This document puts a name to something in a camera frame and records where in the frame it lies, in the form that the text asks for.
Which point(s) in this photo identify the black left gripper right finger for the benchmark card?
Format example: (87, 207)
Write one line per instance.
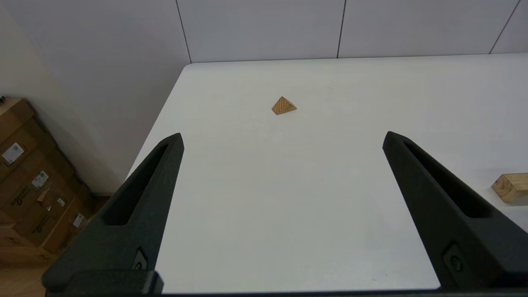
(474, 255)

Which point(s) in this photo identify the rectangular wooden block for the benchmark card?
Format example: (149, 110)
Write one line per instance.
(511, 187)

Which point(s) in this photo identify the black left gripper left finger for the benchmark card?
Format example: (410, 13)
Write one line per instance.
(119, 247)

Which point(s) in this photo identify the brown cardboard box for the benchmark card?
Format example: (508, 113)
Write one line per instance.
(49, 214)
(16, 119)

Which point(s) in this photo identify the triangular wooden building block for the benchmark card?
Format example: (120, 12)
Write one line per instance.
(284, 106)

